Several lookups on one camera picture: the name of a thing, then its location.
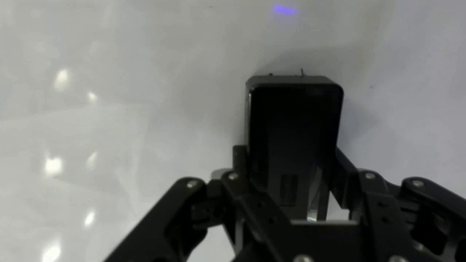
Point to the whiteboard with black frame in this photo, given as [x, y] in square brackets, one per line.
[121, 72]

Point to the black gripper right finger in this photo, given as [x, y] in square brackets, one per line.
[387, 218]

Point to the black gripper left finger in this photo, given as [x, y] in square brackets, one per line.
[252, 208]

